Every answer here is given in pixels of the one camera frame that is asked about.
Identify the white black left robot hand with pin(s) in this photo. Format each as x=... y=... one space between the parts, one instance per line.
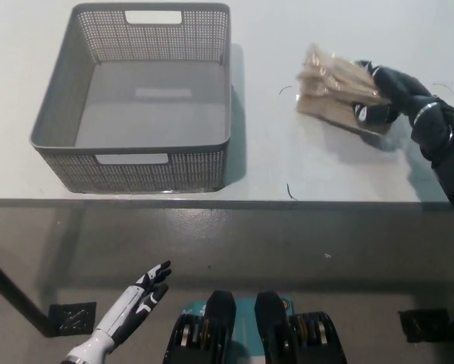
x=126 y=309

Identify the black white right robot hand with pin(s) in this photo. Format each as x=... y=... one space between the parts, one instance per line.
x=401 y=89

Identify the clear bag of wooden forks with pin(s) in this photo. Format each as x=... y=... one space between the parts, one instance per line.
x=332 y=93

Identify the black metal table leg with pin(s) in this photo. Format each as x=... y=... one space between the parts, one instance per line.
x=16 y=295

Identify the grey perforated plastic basket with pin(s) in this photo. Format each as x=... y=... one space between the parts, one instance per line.
x=147 y=98

